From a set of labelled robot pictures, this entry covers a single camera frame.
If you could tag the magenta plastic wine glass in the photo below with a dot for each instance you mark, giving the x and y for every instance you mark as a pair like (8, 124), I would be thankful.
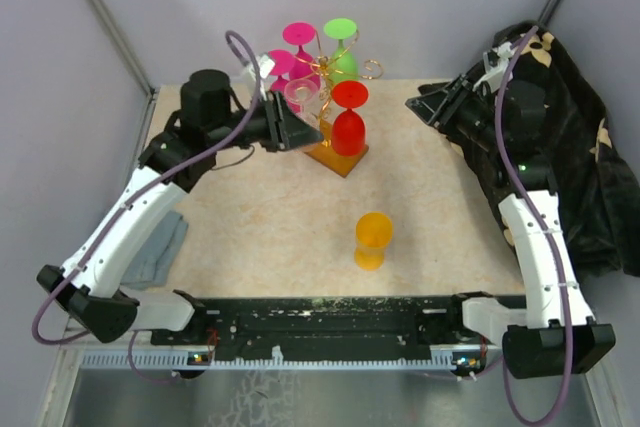
(299, 34)

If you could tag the gold wire wine glass rack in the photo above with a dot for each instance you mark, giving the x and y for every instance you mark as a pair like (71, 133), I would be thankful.
(323, 152)

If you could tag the red plastic wine glass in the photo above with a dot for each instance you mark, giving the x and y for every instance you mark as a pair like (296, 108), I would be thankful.
(348, 133)

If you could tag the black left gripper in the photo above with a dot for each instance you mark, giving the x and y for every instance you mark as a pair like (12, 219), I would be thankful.
(286, 130)

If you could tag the green plastic wine glass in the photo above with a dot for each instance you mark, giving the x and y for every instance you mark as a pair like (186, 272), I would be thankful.
(343, 65)

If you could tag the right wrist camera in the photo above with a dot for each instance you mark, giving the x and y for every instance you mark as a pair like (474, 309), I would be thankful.
(495, 63)

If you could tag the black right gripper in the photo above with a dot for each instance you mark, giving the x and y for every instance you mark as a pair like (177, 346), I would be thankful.
(450, 98)

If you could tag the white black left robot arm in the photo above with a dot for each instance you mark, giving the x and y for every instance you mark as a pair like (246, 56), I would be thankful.
(87, 286)

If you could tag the clear wine glass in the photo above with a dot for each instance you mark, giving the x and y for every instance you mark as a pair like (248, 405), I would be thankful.
(303, 98)

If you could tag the orange plastic wine glass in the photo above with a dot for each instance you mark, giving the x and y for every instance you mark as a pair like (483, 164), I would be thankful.
(373, 234)

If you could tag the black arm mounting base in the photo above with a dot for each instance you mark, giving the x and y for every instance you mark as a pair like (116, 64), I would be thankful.
(332, 332)

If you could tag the grey blue cloth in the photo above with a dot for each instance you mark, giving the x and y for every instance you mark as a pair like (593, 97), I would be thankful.
(151, 265)

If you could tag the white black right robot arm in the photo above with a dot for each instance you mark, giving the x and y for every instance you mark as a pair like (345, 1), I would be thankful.
(556, 329)

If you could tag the black floral blanket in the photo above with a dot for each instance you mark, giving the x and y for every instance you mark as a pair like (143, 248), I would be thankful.
(598, 192)

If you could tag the aluminium frame rail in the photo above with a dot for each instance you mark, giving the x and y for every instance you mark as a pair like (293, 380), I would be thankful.
(131, 382)

